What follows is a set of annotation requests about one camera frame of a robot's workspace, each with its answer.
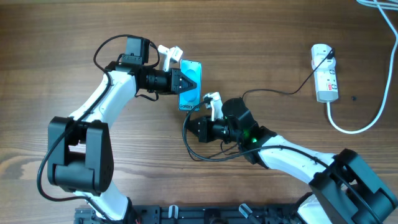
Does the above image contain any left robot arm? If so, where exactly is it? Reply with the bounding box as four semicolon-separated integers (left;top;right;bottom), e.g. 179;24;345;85
37;34;199;223

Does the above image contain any black charger cable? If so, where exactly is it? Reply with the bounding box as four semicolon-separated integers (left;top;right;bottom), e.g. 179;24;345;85
188;48;336;162

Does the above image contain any white charger plug adapter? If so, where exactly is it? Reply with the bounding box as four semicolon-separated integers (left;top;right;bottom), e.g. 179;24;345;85
311;44;336;71

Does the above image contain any white cables top right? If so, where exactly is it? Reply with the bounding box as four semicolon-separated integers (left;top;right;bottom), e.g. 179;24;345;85
356;0;398;11

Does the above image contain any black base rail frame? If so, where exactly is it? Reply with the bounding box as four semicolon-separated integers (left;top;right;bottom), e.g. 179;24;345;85
73;203;312;224

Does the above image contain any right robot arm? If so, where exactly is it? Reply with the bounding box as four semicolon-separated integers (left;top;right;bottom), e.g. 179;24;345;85
182;96;397;223

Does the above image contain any white power strip cord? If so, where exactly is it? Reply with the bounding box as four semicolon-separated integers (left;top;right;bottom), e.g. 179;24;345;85
325;0;398;135

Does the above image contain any white power strip socket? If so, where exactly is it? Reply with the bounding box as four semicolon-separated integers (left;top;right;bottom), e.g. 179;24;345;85
313;69;338;103

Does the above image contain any blue Galaxy smartphone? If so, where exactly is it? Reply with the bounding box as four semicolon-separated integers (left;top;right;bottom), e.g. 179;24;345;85
178;59;202;111

